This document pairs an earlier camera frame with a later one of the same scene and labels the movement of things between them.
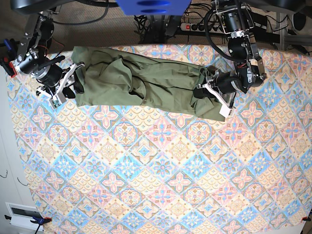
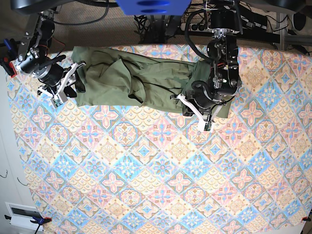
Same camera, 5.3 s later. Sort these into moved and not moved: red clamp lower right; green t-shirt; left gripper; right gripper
Moved: right gripper
Not moved: red clamp lower right; green t-shirt; left gripper
